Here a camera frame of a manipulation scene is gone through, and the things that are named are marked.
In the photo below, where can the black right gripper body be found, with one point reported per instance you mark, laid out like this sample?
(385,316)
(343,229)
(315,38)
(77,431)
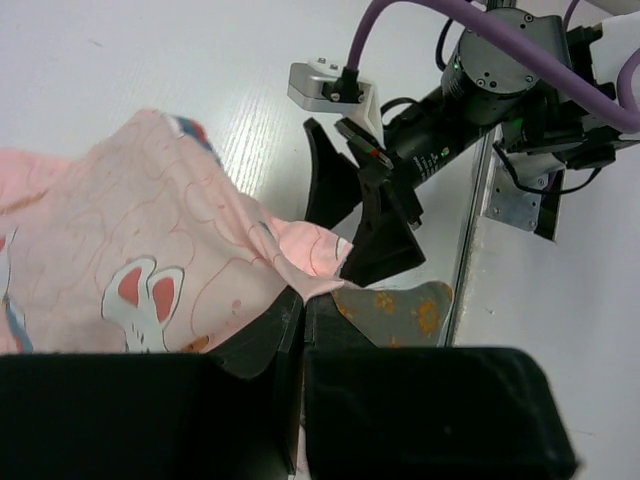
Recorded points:
(481,88)

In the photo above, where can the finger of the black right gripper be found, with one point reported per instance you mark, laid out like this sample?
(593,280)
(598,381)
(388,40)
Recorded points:
(337,185)
(384,244)

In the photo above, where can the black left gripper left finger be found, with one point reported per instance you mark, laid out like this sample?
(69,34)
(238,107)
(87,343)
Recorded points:
(231,413)

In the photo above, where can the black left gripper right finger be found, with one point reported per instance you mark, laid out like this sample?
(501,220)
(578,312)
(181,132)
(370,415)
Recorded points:
(425,412)

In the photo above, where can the pink cartoon print pillowcase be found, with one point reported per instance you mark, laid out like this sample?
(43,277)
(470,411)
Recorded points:
(145,246)

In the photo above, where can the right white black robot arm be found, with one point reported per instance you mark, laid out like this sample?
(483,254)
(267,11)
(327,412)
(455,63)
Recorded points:
(564,93)

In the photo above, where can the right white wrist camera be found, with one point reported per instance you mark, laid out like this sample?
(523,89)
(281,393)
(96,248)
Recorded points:
(313,87)

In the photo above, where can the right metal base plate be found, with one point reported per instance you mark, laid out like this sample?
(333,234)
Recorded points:
(524,202)

